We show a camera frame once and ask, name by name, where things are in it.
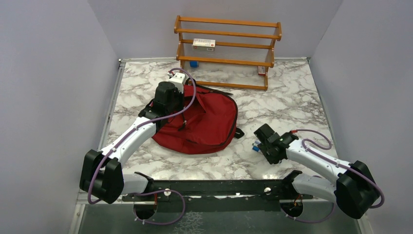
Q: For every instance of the wooden three-tier shelf rack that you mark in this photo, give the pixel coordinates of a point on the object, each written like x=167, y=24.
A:
x=238, y=42

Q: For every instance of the small blue cube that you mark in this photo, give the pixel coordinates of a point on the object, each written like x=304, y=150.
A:
x=194, y=64

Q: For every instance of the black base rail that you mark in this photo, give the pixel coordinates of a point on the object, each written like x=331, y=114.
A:
x=173, y=196

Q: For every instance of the white box on shelf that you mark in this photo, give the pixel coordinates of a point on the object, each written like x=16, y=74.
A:
x=204, y=45

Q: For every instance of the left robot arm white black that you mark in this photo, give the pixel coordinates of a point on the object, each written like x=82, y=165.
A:
x=102, y=177

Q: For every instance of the small red white box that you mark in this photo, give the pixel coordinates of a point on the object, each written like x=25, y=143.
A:
x=261, y=70

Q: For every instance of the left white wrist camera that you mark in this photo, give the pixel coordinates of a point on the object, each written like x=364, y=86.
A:
x=178, y=79

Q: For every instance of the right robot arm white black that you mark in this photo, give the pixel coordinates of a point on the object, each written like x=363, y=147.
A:
x=349, y=186

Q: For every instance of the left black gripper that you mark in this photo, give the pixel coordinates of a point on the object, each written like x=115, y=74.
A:
x=180, y=95

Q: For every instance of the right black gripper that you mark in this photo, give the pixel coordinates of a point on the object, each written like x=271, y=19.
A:
x=270, y=158

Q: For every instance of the red student backpack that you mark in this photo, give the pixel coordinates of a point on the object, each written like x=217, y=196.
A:
x=206, y=127

